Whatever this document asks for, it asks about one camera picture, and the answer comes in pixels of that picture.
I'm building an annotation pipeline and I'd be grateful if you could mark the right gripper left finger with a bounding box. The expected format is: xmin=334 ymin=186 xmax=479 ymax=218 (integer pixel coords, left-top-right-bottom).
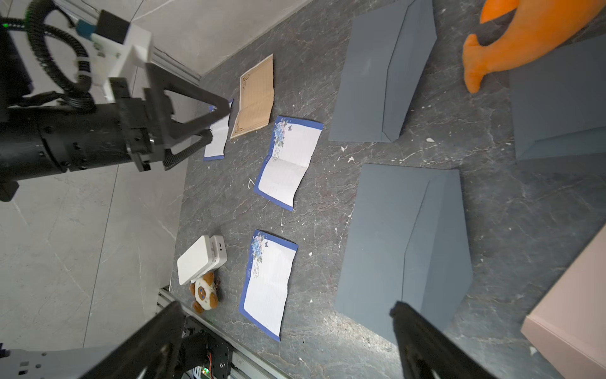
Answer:
xmin=82 ymin=301 xmax=186 ymax=378

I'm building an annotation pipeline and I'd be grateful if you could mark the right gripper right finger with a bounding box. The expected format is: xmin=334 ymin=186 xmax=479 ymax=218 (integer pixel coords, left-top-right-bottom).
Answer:
xmin=390 ymin=302 xmax=495 ymax=379

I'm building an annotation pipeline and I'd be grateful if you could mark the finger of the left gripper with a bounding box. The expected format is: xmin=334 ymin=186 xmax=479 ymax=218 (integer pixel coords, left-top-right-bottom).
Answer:
xmin=144 ymin=63 xmax=230 ymax=142
xmin=163 ymin=129 xmax=213 ymax=171

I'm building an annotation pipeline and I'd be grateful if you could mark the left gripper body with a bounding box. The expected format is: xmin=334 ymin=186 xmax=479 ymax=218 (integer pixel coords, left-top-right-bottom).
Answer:
xmin=109 ymin=77 xmax=164 ymax=172

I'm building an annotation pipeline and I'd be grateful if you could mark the blue bordered letter paper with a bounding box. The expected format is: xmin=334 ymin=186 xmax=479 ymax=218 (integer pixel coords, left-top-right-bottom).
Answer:
xmin=204 ymin=111 xmax=231 ymax=161

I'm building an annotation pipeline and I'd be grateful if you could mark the cream letter paper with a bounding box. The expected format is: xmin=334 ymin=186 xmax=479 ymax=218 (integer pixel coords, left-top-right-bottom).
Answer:
xmin=230 ymin=55 xmax=275 ymax=140

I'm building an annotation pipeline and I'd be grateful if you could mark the grey envelope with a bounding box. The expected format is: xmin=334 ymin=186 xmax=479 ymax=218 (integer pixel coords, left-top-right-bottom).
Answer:
xmin=335 ymin=164 xmax=473 ymax=343
xmin=329 ymin=0 xmax=437 ymax=143
xmin=509 ymin=36 xmax=605 ymax=160

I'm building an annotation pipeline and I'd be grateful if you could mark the pink envelope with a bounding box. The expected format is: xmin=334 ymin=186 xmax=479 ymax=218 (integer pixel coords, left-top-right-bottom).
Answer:
xmin=522 ymin=229 xmax=605 ymax=378

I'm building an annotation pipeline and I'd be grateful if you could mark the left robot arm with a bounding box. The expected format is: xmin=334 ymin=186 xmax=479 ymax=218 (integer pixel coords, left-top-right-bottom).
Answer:
xmin=1 ymin=1 xmax=230 ymax=202

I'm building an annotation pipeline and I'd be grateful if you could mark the brown panda plush toy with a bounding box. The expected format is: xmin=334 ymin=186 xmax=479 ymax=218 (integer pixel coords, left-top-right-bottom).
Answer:
xmin=189 ymin=272 xmax=219 ymax=314

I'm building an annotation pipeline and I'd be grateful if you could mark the white rectangular box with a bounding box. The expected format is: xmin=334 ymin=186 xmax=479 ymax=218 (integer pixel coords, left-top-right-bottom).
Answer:
xmin=177 ymin=235 xmax=227 ymax=285

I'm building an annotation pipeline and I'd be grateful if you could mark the orange shark plush toy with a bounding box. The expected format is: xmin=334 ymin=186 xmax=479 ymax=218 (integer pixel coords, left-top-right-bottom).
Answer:
xmin=462 ymin=0 xmax=605 ymax=94

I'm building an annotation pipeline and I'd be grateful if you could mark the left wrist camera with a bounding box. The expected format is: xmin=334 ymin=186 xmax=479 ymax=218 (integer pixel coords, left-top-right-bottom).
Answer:
xmin=76 ymin=10 xmax=154 ymax=103

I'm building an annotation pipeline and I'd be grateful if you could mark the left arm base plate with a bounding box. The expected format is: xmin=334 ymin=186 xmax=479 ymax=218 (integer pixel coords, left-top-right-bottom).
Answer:
xmin=175 ymin=316 xmax=233 ymax=378

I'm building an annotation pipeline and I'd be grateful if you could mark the aluminium rail base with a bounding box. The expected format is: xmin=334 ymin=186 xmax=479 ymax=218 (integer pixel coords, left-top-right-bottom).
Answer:
xmin=156 ymin=285 xmax=307 ymax=378

